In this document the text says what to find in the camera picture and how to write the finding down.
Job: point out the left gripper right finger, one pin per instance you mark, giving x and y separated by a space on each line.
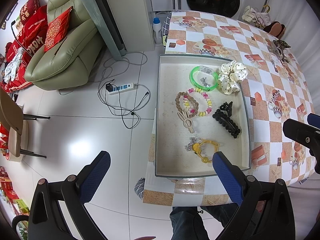
264 209

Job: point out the grey large claw clip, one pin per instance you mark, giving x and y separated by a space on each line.
274 50

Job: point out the person's jeans legs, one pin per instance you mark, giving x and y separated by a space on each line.
188 224

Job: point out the white jewelry tray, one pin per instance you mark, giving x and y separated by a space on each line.
179 153

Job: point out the white detergent bottle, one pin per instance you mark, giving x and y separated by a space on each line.
157 30

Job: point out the green plastic bangle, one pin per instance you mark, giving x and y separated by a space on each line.
204 78

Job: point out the brown slippers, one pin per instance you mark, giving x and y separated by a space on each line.
276 29

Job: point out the white power strip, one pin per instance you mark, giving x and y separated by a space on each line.
114 89

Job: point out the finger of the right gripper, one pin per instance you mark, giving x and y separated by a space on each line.
314 120

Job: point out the red embroidered cushion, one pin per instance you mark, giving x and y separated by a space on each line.
57 29

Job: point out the wooden chair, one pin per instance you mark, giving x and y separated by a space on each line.
16 122

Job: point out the black scalloped snap clip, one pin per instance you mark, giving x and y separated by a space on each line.
229 125

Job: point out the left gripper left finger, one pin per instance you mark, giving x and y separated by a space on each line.
46 220

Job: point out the leopard print bow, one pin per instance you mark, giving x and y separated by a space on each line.
281 45

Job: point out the green leather sofa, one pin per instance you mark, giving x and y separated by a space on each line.
69 63

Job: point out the checkered patterned tablecloth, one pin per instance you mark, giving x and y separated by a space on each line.
273 92

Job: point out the cream polka dot scrunchie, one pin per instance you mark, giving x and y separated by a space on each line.
230 75

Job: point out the small black claw clip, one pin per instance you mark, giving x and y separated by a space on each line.
227 107

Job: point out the beige rabbit hair clip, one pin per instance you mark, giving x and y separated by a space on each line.
187 122

